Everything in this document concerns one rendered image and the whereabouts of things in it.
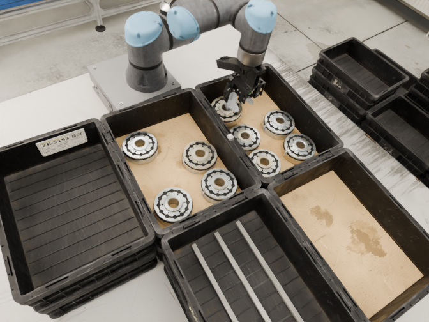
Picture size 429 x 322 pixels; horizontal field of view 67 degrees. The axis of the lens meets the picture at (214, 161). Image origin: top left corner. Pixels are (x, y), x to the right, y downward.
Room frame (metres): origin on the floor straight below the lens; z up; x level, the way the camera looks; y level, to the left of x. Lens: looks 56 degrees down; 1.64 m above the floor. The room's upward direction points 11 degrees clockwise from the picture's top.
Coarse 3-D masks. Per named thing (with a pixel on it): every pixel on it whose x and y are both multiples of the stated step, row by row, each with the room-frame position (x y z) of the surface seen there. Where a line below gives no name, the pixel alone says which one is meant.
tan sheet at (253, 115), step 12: (264, 96) 0.87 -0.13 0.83; (252, 108) 0.80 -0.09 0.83; (264, 108) 0.82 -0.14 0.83; (276, 108) 0.83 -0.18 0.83; (240, 120) 0.74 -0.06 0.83; (252, 120) 0.75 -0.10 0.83; (264, 132) 0.71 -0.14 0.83; (264, 144) 0.65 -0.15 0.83; (276, 144) 0.66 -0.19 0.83; (288, 168) 0.58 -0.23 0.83
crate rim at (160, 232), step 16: (160, 96) 0.68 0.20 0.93; (112, 112) 0.58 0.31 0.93; (208, 112) 0.65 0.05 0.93; (112, 144) 0.47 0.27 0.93; (240, 160) 0.50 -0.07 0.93; (128, 176) 0.39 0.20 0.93; (256, 176) 0.46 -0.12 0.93; (240, 192) 0.41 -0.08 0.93; (144, 208) 0.31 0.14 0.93; (208, 208) 0.35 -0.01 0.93; (176, 224) 0.29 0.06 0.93
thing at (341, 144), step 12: (276, 72) 0.89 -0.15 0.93; (204, 84) 0.77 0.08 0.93; (288, 84) 0.84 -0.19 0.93; (204, 96) 0.71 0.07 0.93; (300, 96) 0.80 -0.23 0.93; (228, 132) 0.59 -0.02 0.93; (240, 144) 0.56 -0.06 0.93; (324, 156) 0.58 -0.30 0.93; (252, 168) 0.49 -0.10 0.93; (300, 168) 0.52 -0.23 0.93; (264, 180) 0.46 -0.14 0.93
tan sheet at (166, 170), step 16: (144, 128) 0.62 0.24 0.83; (160, 128) 0.64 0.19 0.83; (176, 128) 0.65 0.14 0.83; (192, 128) 0.66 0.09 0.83; (160, 144) 0.58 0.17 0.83; (176, 144) 0.59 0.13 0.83; (160, 160) 0.52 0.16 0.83; (176, 160) 0.53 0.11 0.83; (144, 176) 0.45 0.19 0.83; (160, 176) 0.46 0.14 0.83; (176, 176) 0.47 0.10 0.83; (192, 176) 0.49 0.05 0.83; (144, 192) 0.40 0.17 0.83; (192, 192) 0.43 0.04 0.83; (160, 224) 0.32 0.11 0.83
